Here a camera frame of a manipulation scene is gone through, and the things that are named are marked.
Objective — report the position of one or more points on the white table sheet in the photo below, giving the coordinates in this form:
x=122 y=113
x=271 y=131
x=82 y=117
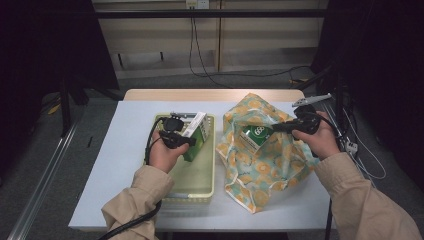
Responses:
x=126 y=133

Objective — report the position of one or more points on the person's left hand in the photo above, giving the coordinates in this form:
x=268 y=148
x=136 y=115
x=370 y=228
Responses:
x=163 y=158

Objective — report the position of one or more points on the orange-print teal fabric bag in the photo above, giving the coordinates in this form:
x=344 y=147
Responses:
x=266 y=173

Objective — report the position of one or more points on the white power strip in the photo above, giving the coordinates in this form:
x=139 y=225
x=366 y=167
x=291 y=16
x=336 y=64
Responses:
x=351 y=146

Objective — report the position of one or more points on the wooden table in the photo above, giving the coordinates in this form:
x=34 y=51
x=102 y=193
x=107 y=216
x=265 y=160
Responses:
x=183 y=95

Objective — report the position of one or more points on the yellow floor marker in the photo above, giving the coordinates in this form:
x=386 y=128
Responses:
x=54 y=109

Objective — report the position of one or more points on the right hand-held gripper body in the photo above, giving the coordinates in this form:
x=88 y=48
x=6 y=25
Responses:
x=306 y=120

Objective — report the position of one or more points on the tall green white box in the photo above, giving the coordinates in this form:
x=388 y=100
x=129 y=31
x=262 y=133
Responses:
x=198 y=133

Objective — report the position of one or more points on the green square box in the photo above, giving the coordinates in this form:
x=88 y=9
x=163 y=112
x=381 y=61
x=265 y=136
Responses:
x=258 y=133

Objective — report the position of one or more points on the pale yellow plastic basket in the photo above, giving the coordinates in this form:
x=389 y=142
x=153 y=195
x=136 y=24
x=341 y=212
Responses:
x=196 y=180

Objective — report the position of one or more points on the black horizontal bar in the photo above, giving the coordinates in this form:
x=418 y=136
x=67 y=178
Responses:
x=150 y=14

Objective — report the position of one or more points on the black metal stand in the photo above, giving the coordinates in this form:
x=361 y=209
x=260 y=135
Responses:
x=65 y=106

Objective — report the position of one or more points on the person's right hand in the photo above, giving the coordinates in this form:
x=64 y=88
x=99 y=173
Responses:
x=321 y=143

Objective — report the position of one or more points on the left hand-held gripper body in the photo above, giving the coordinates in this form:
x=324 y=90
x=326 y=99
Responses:
x=172 y=124

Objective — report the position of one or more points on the black curtain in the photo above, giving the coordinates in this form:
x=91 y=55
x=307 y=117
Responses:
x=40 y=50
x=383 y=66

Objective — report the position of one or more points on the aluminium floor rail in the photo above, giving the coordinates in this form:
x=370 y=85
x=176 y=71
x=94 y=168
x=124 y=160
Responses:
x=376 y=186
x=43 y=180

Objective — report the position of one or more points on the white wall socket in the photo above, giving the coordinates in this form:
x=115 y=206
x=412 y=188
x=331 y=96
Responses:
x=197 y=4

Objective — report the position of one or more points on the small black stick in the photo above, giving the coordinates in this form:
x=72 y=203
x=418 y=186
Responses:
x=89 y=141

